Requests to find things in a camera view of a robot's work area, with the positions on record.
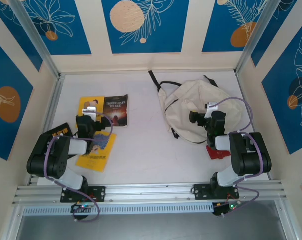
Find red leather wallet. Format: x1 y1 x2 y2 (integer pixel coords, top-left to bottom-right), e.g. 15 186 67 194
205 146 231 161

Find left aluminium frame post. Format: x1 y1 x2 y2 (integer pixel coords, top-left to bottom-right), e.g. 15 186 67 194
9 0 61 79

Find yellow book with man picture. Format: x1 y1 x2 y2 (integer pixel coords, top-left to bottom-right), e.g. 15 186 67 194
78 96 104 118

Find dark Three Days book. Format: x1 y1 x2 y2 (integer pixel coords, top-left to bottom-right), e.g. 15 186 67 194
100 94 129 129

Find black book with yellow title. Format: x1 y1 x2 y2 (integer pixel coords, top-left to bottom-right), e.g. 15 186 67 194
44 121 75 141

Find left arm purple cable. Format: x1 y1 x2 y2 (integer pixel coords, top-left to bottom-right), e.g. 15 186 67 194
46 111 114 223

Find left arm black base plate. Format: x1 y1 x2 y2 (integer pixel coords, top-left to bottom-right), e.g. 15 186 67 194
60 186 106 203

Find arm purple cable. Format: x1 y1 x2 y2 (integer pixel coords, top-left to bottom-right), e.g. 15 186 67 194
46 111 114 223
213 96 264 216

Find white slotted cable duct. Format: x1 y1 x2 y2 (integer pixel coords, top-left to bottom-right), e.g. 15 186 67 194
23 202 214 216

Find right aluminium frame post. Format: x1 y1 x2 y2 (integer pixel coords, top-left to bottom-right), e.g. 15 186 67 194
235 0 275 76

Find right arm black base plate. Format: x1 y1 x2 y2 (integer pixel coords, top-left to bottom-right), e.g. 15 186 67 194
193 183 240 201

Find yellow book with blue picture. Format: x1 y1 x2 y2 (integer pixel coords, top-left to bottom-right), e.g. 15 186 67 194
75 132 117 173

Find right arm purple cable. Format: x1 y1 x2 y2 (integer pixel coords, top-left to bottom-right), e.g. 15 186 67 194
213 96 264 216

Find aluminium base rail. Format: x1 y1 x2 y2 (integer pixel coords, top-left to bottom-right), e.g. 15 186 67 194
12 179 288 206

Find cream canvas backpack black straps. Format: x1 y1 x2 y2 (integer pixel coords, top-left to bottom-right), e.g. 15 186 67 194
148 70 245 145

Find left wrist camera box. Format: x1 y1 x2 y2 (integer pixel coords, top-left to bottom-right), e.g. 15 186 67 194
82 106 98 121

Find aluminium frame post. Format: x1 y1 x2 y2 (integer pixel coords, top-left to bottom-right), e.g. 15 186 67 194
9 0 61 79
235 0 275 76

